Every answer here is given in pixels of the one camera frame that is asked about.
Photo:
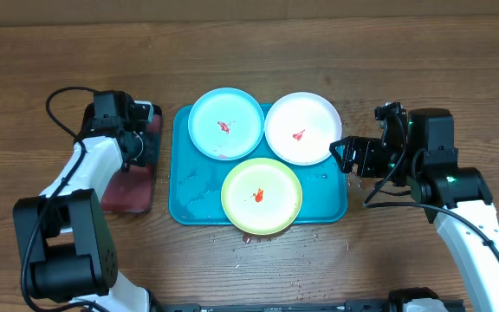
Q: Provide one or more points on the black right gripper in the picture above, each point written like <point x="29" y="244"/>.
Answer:
<point x="365" y="147"/>

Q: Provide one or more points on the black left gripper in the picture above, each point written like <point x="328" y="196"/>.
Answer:
<point x="152" y="152"/>

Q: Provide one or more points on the yellow-green plate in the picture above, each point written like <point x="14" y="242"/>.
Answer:
<point x="261" y="196"/>

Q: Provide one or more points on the light blue plate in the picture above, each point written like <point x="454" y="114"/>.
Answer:
<point x="226" y="124"/>

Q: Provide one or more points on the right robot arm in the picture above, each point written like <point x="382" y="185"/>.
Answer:
<point x="416" y="153"/>

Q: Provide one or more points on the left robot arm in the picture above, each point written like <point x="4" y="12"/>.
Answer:
<point x="66" y="249"/>

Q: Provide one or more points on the black tray with red water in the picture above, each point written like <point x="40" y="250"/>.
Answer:
<point x="119" y="190"/>

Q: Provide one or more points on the teal plastic tray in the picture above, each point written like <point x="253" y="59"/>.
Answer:
<point x="196" y="181"/>

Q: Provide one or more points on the white plate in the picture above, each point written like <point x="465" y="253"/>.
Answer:
<point x="300" y="127"/>

